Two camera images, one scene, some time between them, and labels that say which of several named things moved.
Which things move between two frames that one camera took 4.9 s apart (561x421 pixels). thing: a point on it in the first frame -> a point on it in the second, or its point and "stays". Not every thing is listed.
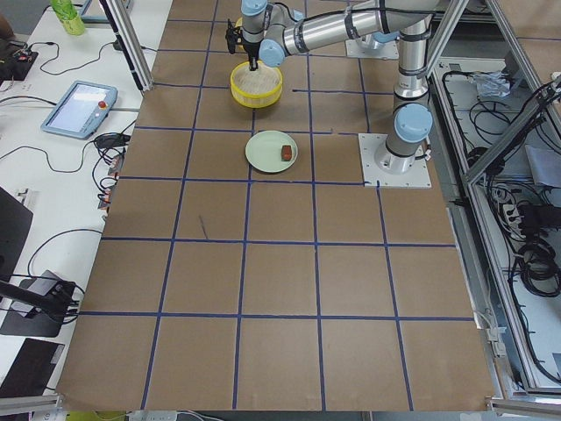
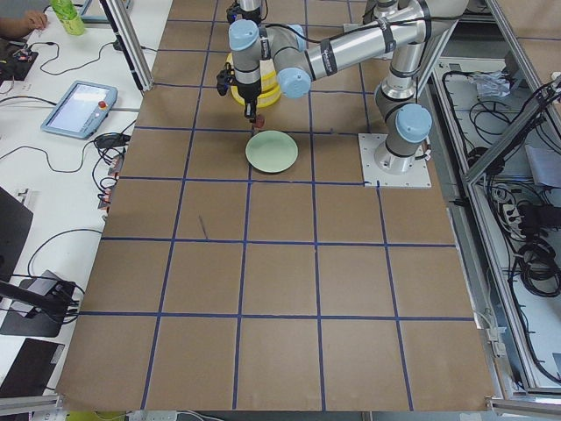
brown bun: x=286 y=153 -> x=259 y=122
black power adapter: x=112 y=140 stays
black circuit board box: x=16 y=60 stays
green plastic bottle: x=68 y=17 stays
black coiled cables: x=538 y=269 stays
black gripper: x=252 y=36 -> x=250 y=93
